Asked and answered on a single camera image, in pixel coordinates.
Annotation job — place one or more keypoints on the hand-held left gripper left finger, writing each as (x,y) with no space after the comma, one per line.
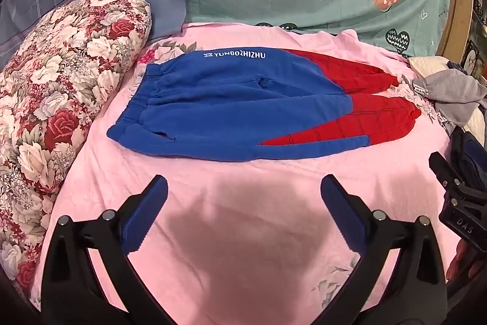
(140,222)

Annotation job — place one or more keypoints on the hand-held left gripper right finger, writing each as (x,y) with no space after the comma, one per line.
(344,218)

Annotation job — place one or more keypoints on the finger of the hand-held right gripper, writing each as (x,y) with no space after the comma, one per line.
(441,167)

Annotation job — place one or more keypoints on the blue and red pants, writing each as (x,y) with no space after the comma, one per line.
(228,100)

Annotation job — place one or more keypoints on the person's right hand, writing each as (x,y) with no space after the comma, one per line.
(458,264)

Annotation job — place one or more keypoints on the dark blue garment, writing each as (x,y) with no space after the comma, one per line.
(470,153)

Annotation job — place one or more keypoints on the grey garment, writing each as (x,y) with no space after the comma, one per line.
(456,92)

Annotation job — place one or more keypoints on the pink floral blanket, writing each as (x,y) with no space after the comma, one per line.
(228,195)

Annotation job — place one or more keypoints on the cream quilted pillow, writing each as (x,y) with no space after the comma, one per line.
(426,64)

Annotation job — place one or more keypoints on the black framed picture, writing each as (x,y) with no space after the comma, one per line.
(475,60)

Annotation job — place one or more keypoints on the red floral quilt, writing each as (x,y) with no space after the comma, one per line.
(57,100)

